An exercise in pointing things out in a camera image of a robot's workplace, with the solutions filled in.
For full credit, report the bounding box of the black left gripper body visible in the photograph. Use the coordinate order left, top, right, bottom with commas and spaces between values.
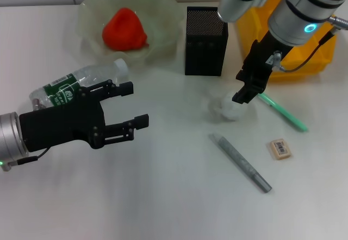
18, 87, 107, 153

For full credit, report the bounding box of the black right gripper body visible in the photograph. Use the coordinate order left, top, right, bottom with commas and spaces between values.
235, 32, 294, 89

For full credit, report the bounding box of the white paper ball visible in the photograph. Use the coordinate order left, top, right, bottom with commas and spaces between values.
219, 92, 246, 121

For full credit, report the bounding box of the clear green-label water bottle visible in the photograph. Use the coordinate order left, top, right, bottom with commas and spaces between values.
29, 58, 129, 111

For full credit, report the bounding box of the green pen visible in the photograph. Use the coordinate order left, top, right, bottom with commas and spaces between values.
257, 92, 309, 132

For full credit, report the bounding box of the black mesh pen holder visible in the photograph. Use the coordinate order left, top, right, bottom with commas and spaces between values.
184, 5, 228, 77

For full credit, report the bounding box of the beige eraser with barcode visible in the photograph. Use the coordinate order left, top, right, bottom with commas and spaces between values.
269, 139, 292, 161

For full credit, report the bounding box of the grey pen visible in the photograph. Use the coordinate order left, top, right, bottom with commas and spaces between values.
208, 133, 273, 194

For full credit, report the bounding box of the green glass fruit plate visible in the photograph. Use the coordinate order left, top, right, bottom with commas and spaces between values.
78, 0, 184, 65

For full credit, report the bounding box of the yellow plastic bin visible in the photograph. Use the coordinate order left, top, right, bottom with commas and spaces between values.
235, 0, 338, 83

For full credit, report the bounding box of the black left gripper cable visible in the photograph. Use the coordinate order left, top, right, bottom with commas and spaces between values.
8, 147, 52, 167

